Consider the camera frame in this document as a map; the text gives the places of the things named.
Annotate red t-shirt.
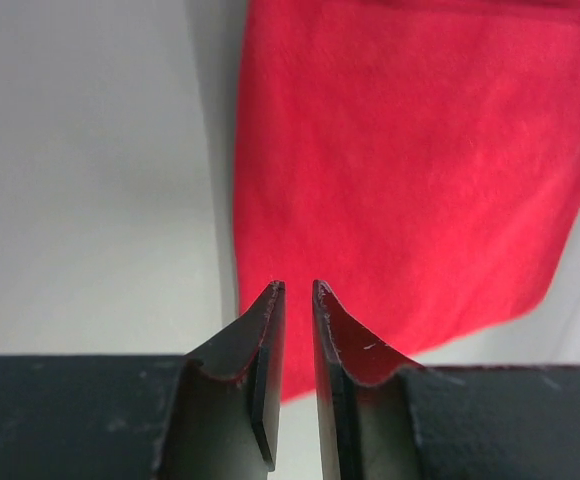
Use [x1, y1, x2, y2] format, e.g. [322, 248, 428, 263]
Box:
[233, 1, 580, 400]

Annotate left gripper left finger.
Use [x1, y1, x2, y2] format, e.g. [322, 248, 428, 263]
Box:
[0, 281, 285, 480]

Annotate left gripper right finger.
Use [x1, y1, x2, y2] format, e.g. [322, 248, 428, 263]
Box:
[313, 280, 580, 479]

